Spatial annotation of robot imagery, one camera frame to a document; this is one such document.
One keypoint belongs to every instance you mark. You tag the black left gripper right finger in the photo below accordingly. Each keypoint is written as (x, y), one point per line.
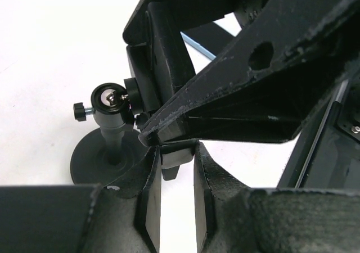
(232, 217)

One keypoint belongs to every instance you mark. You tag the black cased smartphone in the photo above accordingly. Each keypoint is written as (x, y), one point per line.
(155, 27)

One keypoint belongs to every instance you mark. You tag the light blue smartphone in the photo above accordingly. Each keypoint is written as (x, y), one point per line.
(197, 46)

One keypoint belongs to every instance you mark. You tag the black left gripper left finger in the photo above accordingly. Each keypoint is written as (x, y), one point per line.
(123, 216)

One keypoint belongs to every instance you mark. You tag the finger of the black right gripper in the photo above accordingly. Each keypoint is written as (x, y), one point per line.
(268, 80)

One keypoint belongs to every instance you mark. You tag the black clamp phone stand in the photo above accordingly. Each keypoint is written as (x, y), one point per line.
(120, 112)

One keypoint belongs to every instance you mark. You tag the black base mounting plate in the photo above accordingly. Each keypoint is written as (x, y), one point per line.
(326, 154)

